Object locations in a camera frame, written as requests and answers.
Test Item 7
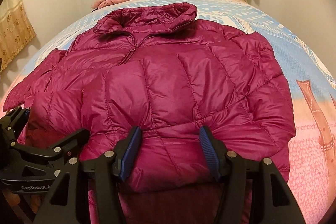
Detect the bed with pink-blue bedspread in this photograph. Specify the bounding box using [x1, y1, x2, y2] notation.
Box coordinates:
[0, 0, 336, 224]

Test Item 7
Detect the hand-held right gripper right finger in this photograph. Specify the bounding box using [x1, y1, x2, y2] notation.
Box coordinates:
[199, 126, 306, 224]

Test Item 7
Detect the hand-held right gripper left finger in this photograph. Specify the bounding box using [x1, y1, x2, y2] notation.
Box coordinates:
[33, 126, 142, 224]

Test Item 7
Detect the beige patterned curtain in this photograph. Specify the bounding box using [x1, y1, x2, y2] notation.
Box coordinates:
[0, 0, 36, 72]

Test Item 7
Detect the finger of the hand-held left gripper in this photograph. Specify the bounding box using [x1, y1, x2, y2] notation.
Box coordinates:
[0, 106, 31, 153]
[10, 129, 91, 170]

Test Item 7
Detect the magenta puffer jacket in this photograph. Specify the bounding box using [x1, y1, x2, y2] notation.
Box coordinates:
[3, 2, 295, 224]

